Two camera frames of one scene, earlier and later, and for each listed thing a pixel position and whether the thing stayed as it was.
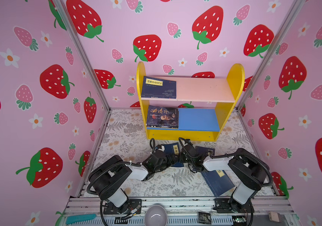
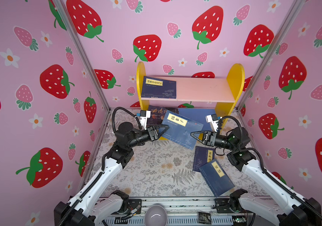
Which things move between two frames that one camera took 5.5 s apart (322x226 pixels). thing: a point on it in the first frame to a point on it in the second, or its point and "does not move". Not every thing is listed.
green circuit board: x=239 y=220 does not move
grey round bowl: x=156 y=215 does not move
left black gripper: x=170 y=161 to x=150 y=132
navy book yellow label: x=154 y=87 does not move
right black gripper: x=180 y=156 to x=209 y=138
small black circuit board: x=204 y=218 does not move
